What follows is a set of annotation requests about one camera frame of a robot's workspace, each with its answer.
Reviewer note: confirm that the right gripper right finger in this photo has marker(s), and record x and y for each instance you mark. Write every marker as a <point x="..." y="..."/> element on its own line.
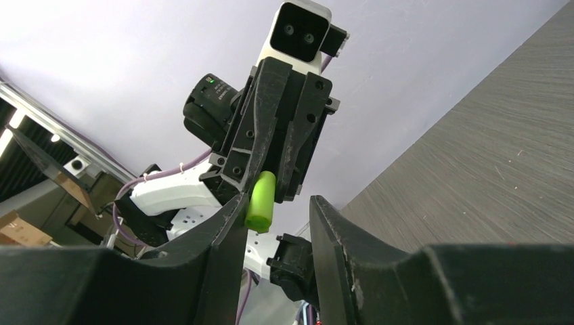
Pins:
<point x="363" y="280"/>

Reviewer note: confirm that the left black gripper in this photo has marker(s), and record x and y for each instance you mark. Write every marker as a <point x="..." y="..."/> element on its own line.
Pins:
<point x="272" y="124"/>

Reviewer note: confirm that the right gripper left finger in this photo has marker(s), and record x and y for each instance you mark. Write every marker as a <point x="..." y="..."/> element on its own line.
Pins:
<point x="193" y="279"/>

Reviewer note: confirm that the green pen cap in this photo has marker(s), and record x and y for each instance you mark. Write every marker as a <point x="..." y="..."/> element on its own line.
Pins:
<point x="259" y="216"/>

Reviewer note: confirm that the cardboard box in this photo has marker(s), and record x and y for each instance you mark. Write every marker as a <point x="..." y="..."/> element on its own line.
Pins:
<point x="16" y="231"/>

